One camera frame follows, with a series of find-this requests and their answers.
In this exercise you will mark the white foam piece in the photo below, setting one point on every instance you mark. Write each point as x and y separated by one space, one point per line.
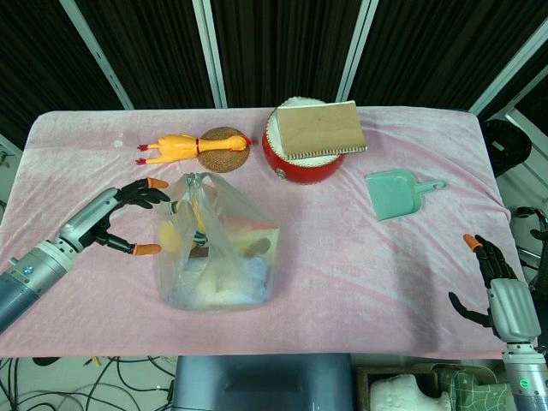
400 391

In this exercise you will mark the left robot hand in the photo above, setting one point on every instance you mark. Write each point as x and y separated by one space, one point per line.
87 224

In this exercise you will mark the teal plastic dustpan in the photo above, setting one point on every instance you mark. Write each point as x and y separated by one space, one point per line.
396 194

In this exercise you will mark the yellow rubber chicken toy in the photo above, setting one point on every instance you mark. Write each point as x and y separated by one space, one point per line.
184 147

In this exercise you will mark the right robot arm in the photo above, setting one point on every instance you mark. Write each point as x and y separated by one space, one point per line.
524 377

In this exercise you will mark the pink table cloth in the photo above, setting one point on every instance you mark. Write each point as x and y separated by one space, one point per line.
299 257

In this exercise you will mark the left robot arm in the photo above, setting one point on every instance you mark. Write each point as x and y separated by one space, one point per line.
27 278

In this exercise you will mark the round woven brown coaster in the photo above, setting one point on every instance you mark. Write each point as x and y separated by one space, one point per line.
223 156

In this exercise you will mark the brown spiral notebook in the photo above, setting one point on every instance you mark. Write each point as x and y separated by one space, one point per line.
321 128

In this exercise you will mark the black round stool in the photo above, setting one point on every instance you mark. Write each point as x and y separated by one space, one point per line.
505 143

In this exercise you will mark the wooden box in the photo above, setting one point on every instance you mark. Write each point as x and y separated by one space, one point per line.
385 374

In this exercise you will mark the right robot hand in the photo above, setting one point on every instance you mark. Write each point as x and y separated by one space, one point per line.
509 299

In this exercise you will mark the clear plastic bag with items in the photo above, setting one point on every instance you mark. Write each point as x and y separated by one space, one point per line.
218 248

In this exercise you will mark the red drum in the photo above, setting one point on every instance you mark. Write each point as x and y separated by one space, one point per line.
299 164

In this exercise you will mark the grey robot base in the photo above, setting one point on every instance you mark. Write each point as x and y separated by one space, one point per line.
261 383

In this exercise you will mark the green patterned cloth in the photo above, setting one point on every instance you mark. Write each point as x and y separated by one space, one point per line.
468 385

